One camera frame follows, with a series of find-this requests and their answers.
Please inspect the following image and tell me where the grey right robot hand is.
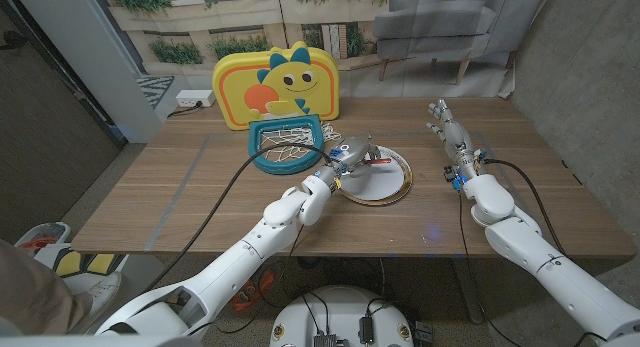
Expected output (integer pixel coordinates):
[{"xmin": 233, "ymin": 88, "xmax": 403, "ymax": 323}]
[{"xmin": 425, "ymin": 98, "xmax": 487, "ymax": 181}]

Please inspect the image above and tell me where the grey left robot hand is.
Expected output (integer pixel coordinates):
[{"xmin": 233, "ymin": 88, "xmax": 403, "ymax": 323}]
[{"xmin": 314, "ymin": 135, "xmax": 382, "ymax": 189}]

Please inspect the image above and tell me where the yellow dinosaur toy basketball hoop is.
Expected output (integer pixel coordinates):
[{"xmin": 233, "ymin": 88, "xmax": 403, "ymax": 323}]
[{"xmin": 211, "ymin": 40, "xmax": 343, "ymax": 176}]

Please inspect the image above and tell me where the printed backdrop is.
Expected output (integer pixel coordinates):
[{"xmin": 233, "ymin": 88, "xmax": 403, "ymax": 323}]
[{"xmin": 97, "ymin": 0, "xmax": 554, "ymax": 99}]

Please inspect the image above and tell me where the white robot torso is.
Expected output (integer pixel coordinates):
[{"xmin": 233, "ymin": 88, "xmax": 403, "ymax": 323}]
[{"xmin": 268, "ymin": 285, "xmax": 415, "ymax": 347}]

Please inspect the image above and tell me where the white power strip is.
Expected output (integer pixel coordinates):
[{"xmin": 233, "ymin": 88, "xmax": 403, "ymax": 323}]
[{"xmin": 175, "ymin": 89, "xmax": 217, "ymax": 108}]

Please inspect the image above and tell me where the orange tool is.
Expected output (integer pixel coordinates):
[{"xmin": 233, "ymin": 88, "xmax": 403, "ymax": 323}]
[{"xmin": 230, "ymin": 269, "xmax": 275, "ymax": 312}]

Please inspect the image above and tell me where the black adapter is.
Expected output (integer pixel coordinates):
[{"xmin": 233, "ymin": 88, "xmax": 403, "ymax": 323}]
[{"xmin": 358, "ymin": 315, "xmax": 375, "ymax": 346}]

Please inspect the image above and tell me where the yellow black striped object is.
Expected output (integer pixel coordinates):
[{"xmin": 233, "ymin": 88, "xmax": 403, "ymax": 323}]
[{"xmin": 52, "ymin": 246, "xmax": 121, "ymax": 278}]

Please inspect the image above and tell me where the white shoe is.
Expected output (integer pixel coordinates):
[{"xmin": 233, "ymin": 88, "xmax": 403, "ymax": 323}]
[{"xmin": 64, "ymin": 270, "xmax": 123, "ymax": 333}]

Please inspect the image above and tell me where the white bin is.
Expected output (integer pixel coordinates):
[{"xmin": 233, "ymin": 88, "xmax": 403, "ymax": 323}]
[{"xmin": 13, "ymin": 221, "xmax": 71, "ymax": 251}]

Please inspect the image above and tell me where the brown trouser leg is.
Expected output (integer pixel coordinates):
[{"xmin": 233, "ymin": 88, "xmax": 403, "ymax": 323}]
[{"xmin": 0, "ymin": 238, "xmax": 94, "ymax": 336}]

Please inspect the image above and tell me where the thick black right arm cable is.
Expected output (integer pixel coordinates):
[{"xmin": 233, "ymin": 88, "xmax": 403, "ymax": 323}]
[{"xmin": 482, "ymin": 158, "xmax": 569, "ymax": 258}]

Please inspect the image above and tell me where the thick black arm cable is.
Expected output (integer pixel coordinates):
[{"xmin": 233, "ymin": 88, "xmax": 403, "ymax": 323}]
[
  {"xmin": 482, "ymin": 158, "xmax": 569, "ymax": 258},
  {"xmin": 144, "ymin": 142, "xmax": 335, "ymax": 294}
]

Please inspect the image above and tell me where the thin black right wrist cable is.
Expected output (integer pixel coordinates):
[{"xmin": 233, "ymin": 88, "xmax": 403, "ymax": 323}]
[{"xmin": 457, "ymin": 190, "xmax": 524, "ymax": 347}]

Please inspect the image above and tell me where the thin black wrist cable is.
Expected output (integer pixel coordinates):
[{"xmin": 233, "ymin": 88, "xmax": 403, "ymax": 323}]
[
  {"xmin": 187, "ymin": 224, "xmax": 306, "ymax": 336},
  {"xmin": 457, "ymin": 190, "xmax": 524, "ymax": 347}
]

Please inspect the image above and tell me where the thin black left wrist cable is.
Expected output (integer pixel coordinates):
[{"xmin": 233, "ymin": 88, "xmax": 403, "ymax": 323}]
[{"xmin": 187, "ymin": 224, "xmax": 306, "ymax": 336}]

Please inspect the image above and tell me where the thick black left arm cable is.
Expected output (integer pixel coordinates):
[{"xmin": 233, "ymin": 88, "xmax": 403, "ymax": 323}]
[{"xmin": 144, "ymin": 142, "xmax": 335, "ymax": 294}]

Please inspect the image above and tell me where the black power strip cable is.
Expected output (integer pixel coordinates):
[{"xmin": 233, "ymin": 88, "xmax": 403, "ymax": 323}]
[{"xmin": 167, "ymin": 101, "xmax": 204, "ymax": 118}]

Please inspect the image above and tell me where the black door handle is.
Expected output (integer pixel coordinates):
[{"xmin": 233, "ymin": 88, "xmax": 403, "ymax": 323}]
[{"xmin": 0, "ymin": 30, "xmax": 29, "ymax": 51}]

